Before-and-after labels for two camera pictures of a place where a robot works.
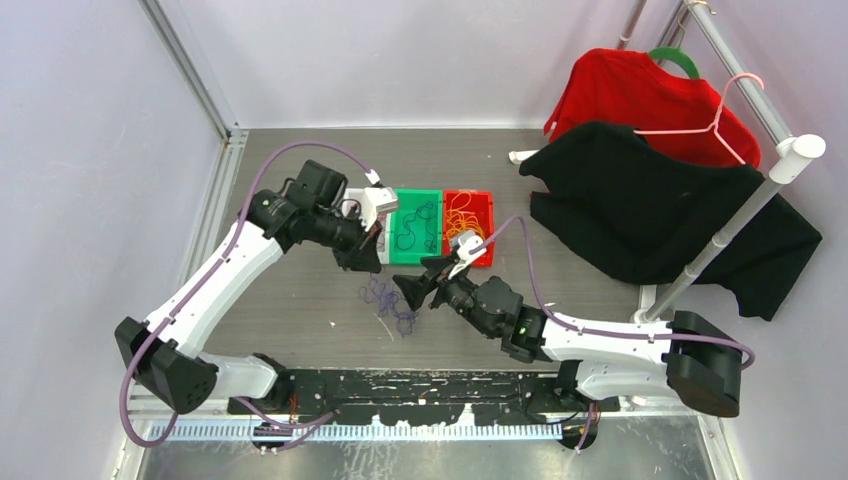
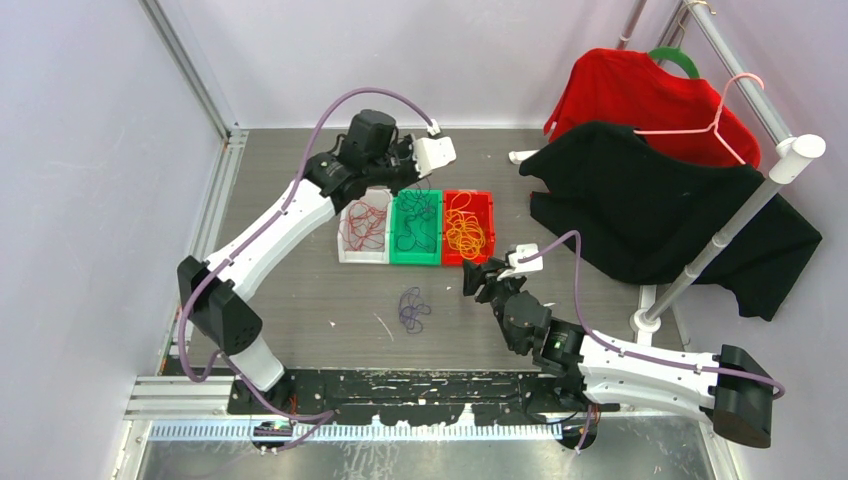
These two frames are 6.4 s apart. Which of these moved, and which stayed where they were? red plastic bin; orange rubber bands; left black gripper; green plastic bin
Moved: left black gripper
Stayed: green plastic bin; orange rubber bands; red plastic bin
